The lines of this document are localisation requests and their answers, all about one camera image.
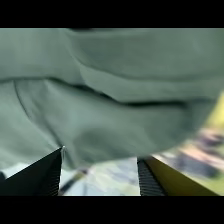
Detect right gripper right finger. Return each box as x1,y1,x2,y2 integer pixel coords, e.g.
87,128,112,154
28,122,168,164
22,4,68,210
136,155,219,197

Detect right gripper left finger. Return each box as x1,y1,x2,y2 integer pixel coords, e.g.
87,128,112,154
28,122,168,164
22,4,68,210
0,145,65,197

